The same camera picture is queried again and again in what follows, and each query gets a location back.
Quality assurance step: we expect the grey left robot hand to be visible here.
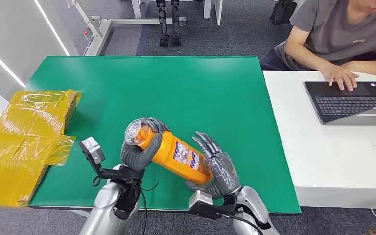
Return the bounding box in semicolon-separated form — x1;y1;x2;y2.
120;117;171;172

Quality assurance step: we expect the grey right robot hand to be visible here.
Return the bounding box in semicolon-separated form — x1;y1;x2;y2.
185;131;242;199

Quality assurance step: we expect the orange plastic bottle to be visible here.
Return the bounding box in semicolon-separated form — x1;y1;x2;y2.
124;118;214;186

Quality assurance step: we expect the white desk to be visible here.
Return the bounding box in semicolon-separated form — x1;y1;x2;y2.
262;70;376;210

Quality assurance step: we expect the yellow film-wrapped cardboard box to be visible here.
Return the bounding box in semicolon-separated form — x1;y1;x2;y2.
0;89;82;208

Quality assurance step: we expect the black silver humanoid robot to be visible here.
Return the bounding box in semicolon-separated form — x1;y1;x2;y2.
157;0;183;48

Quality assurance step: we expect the dark grey laptop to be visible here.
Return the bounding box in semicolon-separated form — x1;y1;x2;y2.
303;81;376;126

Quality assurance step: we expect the person's right hand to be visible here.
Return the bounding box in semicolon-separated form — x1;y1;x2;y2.
321;64;360;92

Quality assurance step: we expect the white background table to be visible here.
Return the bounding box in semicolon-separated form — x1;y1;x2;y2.
130;0;224;26

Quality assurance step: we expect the person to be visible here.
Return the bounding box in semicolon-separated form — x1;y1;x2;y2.
259;0;376;92

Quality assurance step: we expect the black left camera bracket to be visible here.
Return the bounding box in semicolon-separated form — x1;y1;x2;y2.
91;162;145;183

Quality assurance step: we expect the black camera bracket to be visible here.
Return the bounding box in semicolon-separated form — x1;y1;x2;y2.
189;202;240;222
91;162;145;183

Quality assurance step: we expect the black right camera bracket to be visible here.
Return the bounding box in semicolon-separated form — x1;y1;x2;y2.
189;202;240;222

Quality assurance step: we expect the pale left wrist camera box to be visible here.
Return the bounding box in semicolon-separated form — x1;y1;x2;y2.
78;136;106;166

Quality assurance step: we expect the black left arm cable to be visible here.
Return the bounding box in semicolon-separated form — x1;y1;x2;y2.
139;180;160;235

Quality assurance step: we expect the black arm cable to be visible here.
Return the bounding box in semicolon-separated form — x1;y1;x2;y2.
139;180;160;235
230;214;265;235

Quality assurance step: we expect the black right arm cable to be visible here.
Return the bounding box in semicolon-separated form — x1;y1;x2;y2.
230;214;265;235

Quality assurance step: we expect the white metal gantry frame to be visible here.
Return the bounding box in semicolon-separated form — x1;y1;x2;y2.
65;0;187;57

